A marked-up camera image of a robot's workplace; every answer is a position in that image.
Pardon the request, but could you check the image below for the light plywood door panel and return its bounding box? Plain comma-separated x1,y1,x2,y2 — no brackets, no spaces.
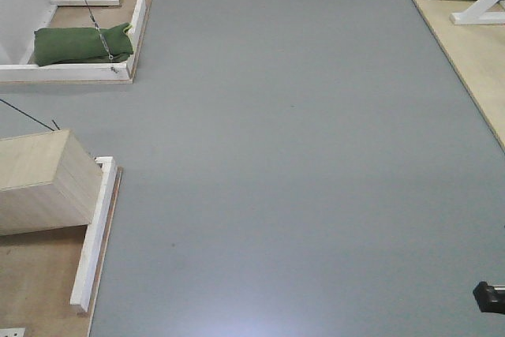
1,129,103,236

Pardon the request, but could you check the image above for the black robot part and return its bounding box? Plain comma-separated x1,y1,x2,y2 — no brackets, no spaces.
473,281,505,314

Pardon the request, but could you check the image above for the light plywood platform right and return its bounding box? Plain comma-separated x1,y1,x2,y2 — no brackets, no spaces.
412,0,504,147

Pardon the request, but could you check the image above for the plywood platform lower left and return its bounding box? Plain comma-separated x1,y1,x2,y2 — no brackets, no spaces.
1,165,122,336

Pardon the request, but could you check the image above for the white brace on right platform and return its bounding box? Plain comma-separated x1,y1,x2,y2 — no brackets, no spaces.
450,0,504,25

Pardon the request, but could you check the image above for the white wooden frame upper left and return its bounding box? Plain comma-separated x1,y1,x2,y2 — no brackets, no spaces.
1,0,148,85

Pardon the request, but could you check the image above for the green sandbag by wire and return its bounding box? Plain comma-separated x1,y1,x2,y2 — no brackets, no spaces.
32,23,133,66

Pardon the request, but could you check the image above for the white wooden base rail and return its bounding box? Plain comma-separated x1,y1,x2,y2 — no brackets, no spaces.
69,156,118,313

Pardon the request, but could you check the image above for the steel tension wire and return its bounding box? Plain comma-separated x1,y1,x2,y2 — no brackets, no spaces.
62,0,118,74

